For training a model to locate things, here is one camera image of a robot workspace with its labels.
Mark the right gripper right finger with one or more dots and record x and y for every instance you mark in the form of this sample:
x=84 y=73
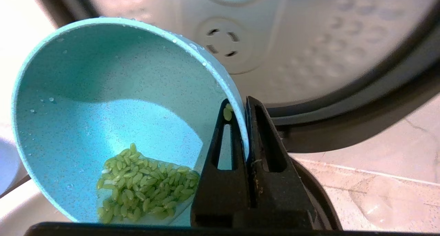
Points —
x=282 y=198

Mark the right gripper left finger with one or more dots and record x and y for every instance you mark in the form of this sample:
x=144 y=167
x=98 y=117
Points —
x=220 y=194

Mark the teal plastic bowl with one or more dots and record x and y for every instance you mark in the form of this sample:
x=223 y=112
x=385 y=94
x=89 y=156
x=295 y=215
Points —
x=103 y=109

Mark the black rice cooker lid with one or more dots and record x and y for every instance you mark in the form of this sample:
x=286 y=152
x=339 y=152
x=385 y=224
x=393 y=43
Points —
x=326 y=40

